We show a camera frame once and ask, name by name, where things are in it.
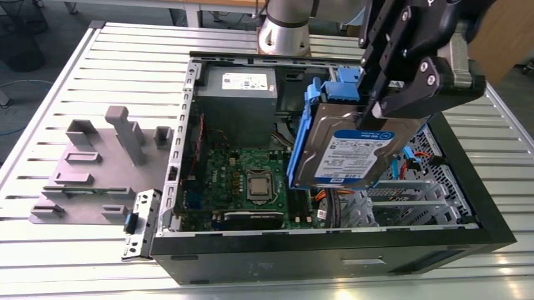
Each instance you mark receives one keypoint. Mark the black PC case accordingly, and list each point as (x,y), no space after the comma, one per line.
(291,253)

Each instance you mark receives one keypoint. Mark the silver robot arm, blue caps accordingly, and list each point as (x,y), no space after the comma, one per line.
(287,34)

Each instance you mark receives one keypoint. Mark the green RAM stick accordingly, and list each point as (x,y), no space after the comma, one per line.
(89,191)

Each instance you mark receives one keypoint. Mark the black round bin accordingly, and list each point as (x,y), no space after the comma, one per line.
(24,53)

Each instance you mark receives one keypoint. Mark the black graphics card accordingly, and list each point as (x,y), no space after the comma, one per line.
(249,218)

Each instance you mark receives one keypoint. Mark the grey metal disk bay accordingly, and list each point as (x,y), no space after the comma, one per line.
(416,203)

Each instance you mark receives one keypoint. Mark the CPU in socket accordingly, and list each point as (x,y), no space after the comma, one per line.
(258,188)

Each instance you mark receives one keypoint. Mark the silver slot bracket, blue latch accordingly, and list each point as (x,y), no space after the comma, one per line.
(142,218)

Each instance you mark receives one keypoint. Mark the grey metal drive cage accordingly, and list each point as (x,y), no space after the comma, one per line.
(333,75)

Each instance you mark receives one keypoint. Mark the wooden cabinet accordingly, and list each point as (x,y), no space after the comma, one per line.
(508,40)

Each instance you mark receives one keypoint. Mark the grey power supply unit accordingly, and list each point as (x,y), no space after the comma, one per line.
(237,106)

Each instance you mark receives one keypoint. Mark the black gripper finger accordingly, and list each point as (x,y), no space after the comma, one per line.
(383,47)
(433,90)

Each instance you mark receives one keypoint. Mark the hard disk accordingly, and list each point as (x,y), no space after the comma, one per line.
(349,153)

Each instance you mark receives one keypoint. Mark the black RAM slot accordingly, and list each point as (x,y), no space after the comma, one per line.
(303,206)
(292,206)

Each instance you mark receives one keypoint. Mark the grey parts rack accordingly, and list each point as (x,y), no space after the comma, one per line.
(112,175)

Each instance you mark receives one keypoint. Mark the green motherboard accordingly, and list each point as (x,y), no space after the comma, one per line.
(224,175)

